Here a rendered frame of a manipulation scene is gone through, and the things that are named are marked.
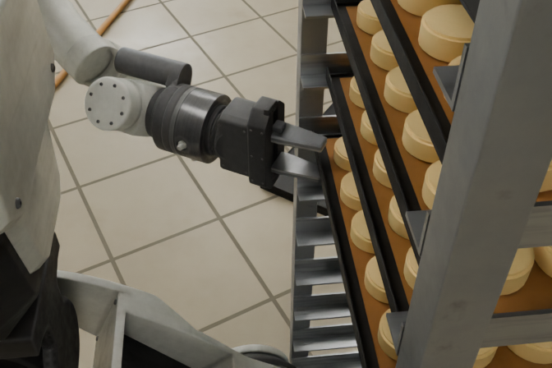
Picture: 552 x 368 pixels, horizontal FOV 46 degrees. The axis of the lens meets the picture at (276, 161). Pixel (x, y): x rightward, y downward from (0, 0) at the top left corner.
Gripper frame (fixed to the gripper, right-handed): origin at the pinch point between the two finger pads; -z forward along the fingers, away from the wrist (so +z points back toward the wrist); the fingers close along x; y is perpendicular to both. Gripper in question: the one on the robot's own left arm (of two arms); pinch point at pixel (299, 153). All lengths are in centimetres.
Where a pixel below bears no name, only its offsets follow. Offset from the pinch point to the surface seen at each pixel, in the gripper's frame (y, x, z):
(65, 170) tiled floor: 48, -78, 92
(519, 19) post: -34, 40, -21
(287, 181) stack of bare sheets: 69, -76, 30
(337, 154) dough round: 0.7, 0.8, -4.4
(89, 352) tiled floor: 2, -78, 49
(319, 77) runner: 4.8, 7.9, -0.3
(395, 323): -30.0, 16.9, -18.3
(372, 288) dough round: -15.6, 0.5, -14.0
